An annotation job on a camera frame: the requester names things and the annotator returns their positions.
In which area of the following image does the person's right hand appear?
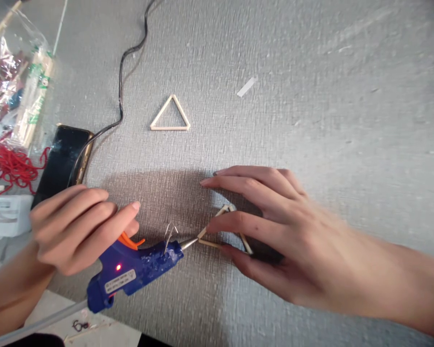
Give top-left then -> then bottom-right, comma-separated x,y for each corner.
199,165 -> 352,319

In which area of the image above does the person's left hand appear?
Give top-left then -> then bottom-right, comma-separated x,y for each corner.
29,185 -> 142,278

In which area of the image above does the blue hot glue gun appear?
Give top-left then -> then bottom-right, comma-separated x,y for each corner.
86,223 -> 200,314

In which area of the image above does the wooden stick triangle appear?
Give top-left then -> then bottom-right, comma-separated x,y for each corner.
197,204 -> 255,255
149,94 -> 191,132

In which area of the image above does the black smartphone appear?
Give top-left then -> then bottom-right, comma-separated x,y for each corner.
30,124 -> 95,210

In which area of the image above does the white box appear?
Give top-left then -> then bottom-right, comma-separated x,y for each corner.
0,195 -> 35,238

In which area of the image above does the red yarn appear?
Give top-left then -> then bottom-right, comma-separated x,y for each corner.
0,143 -> 52,204

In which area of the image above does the thin wooden stick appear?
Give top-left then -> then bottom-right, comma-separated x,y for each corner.
63,321 -> 120,343

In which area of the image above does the translucent glue stick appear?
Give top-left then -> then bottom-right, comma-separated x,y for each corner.
0,299 -> 90,347

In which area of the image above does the person's body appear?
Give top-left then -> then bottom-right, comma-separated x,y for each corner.
5,332 -> 64,347

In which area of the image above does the clear plastic bag of sticks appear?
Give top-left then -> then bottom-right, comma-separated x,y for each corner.
0,0 -> 58,152

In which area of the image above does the white paper strip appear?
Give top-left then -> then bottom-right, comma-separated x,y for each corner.
237,77 -> 258,97

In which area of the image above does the thin white rod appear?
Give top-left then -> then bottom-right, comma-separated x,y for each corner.
52,0 -> 69,55

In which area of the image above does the grey textured mat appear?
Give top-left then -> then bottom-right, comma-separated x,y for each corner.
21,0 -> 434,347

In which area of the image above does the black power cable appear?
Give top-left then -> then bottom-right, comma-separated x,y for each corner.
72,0 -> 156,186

